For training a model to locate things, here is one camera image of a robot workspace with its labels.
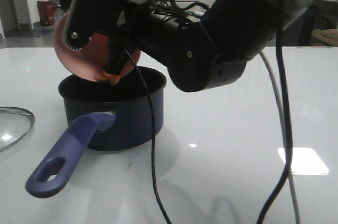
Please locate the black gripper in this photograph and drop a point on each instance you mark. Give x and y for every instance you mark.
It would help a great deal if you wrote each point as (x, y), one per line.
(165, 34)

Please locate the pink bowl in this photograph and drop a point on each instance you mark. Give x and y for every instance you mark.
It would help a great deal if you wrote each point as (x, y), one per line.
(88, 61)

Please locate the orange ham slices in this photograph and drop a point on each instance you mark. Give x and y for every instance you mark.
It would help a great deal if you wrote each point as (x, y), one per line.
(112, 79)

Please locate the glass lid blue knob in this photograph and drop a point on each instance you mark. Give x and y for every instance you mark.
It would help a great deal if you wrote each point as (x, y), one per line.
(16, 123)

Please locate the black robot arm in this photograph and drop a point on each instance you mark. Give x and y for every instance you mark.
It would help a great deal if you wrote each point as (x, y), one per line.
(238, 30)

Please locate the red trash bin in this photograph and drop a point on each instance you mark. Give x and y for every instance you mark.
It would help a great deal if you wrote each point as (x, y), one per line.
(46, 12)

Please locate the dark blue saucepan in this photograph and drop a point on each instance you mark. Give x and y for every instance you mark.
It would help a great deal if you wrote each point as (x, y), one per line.
(100, 117)

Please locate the dark side table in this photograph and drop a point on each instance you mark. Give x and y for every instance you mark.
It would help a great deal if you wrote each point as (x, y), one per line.
(322, 15)

